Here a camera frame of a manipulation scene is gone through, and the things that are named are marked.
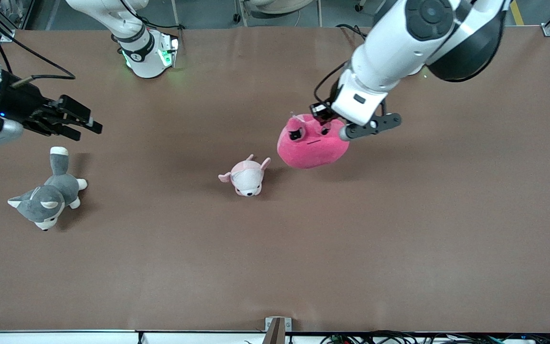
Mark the black caster wheel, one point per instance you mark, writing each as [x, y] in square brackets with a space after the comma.
[360, 5]

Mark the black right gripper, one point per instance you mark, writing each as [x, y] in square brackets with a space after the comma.
[18, 108]

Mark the white stand with legs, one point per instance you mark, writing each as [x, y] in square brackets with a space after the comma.
[280, 5]

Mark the pale pink white plush puppy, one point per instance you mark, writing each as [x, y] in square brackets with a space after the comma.
[246, 177]

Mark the round hot pink plush toy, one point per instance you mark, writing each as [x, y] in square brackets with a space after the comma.
[311, 145]

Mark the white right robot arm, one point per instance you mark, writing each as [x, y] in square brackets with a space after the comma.
[141, 52]

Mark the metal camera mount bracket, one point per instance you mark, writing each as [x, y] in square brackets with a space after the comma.
[277, 329]

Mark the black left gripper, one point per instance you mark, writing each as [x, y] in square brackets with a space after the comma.
[321, 112]

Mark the grey white husky plush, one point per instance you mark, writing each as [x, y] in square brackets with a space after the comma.
[48, 198]

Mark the yellow floor tape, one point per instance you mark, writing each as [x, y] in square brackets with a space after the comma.
[516, 12]

